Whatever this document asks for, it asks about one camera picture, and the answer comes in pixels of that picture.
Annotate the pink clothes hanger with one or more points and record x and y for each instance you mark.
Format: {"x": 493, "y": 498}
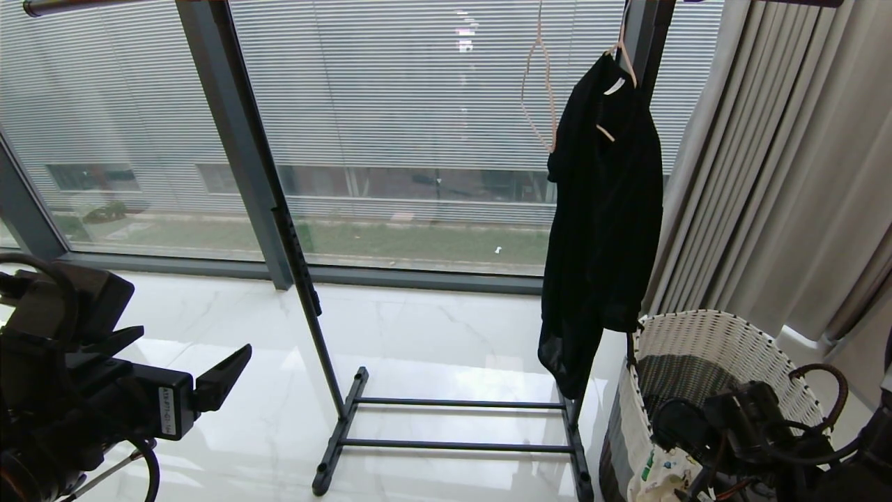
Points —
{"x": 539, "y": 28}
{"x": 627, "y": 66}

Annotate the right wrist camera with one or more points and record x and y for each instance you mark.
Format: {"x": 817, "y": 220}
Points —
{"x": 676, "y": 425}

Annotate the beige curtain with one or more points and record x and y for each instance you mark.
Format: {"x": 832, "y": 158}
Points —
{"x": 780, "y": 174}

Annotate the window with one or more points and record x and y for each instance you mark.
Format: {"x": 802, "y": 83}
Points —
{"x": 104, "y": 104}

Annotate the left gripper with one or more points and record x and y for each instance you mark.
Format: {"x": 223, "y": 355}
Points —
{"x": 146, "y": 404}

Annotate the black garment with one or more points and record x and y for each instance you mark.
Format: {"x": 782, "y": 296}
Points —
{"x": 606, "y": 209}

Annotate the black clothes rack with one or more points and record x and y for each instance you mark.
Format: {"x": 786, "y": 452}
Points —
{"x": 453, "y": 403}

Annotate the white laundry basket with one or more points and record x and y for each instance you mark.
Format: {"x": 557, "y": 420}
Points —
{"x": 711, "y": 341}

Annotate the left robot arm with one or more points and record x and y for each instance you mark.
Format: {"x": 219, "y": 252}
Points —
{"x": 28, "y": 432}

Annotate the cream printed garment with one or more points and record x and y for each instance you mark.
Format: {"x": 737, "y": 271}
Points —
{"x": 662, "y": 481}

